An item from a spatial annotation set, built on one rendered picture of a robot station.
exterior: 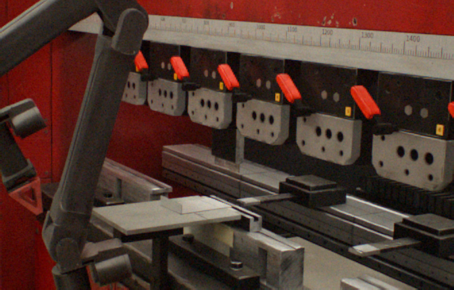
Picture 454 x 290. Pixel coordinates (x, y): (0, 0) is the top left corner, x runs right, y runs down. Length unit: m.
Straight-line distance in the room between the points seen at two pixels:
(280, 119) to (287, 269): 0.30
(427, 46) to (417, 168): 0.18
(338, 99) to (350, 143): 0.08
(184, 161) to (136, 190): 0.33
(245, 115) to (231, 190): 0.61
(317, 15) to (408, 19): 0.22
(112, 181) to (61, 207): 0.92
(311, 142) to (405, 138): 0.23
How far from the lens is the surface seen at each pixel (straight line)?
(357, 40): 1.31
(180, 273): 1.68
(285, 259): 1.56
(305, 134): 1.42
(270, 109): 1.50
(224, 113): 1.64
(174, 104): 1.82
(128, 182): 2.11
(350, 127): 1.32
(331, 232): 1.83
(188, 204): 1.73
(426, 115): 1.20
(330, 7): 1.37
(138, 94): 1.99
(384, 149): 1.27
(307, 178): 1.87
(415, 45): 1.22
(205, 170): 2.27
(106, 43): 1.24
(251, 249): 1.63
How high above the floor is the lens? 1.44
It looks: 10 degrees down
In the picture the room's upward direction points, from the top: 2 degrees clockwise
